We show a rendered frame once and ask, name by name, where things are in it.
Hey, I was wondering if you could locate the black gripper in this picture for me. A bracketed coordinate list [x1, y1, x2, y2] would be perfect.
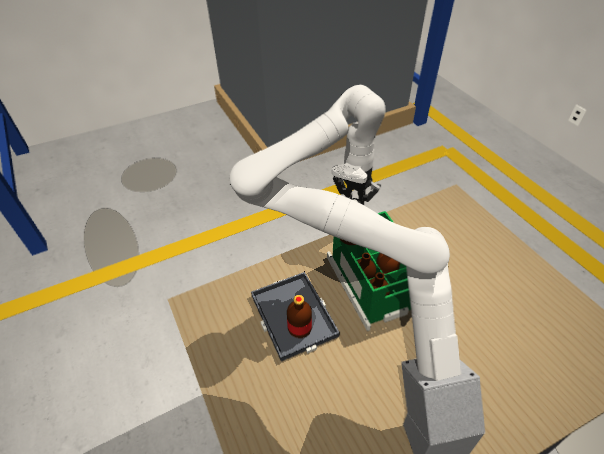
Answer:
[333, 166, 381, 205]

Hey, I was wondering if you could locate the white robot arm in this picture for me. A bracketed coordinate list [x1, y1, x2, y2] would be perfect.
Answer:
[229, 85, 461, 381]

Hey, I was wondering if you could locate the green divided crate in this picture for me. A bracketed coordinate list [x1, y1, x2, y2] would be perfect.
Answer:
[332, 237, 411, 324]

